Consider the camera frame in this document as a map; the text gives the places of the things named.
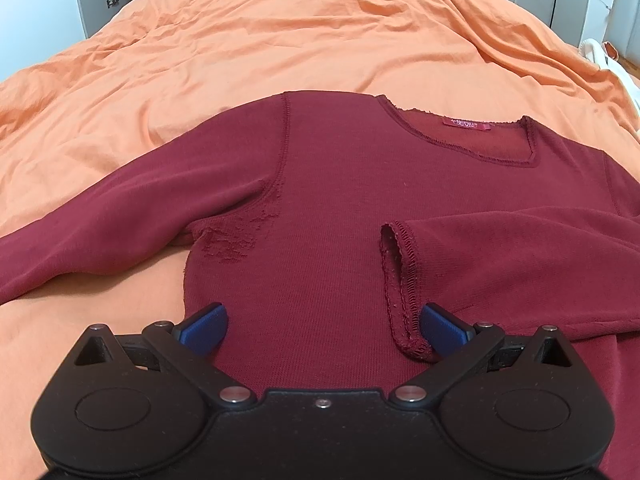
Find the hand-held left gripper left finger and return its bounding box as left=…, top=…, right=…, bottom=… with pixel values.
left=73, top=302, right=257, bottom=407

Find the orange bed sheet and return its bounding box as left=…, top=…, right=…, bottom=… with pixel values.
left=0, top=0, right=640, bottom=480

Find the cream white cloth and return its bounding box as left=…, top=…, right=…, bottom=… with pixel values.
left=579, top=37, right=640, bottom=111

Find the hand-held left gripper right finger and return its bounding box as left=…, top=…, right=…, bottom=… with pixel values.
left=388, top=302, right=584, bottom=407

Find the maroon long-sleeve sweater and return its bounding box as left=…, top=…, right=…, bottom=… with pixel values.
left=0, top=91, right=640, bottom=480

